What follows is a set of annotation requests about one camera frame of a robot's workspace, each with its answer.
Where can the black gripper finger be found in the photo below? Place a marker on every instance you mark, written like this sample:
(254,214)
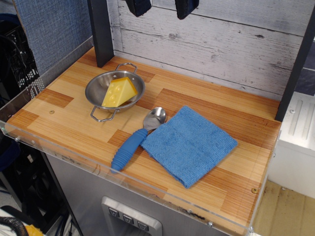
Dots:
(185,7)
(138,7)

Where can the blue-handled metal spoon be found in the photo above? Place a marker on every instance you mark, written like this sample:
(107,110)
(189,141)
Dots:
(152,121)

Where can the yellow toy cheese wedge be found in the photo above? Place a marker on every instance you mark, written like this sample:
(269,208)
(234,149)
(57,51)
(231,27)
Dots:
(119,91)

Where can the blue folded cloth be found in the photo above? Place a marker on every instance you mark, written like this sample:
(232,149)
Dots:
(188,146)

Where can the silver dispenser button panel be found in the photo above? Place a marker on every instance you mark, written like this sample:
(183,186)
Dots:
(124,220)

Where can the yellow object bottom left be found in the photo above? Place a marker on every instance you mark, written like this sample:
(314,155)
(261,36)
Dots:
(33,231)

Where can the dark left support post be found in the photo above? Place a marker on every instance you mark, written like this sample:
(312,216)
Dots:
(101,30)

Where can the dark support post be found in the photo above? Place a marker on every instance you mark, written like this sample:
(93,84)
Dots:
(297,68)
(101,30)

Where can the steel bowl with handles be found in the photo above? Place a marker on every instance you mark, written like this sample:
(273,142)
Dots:
(96,89)

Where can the dark right support post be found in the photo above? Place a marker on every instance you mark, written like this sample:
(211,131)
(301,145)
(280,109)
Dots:
(297,68)

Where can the black crate with cables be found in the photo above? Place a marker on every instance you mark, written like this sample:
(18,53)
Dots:
(17,65)

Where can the clear acrylic guard rail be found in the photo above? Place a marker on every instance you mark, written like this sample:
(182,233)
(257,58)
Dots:
(79,149)

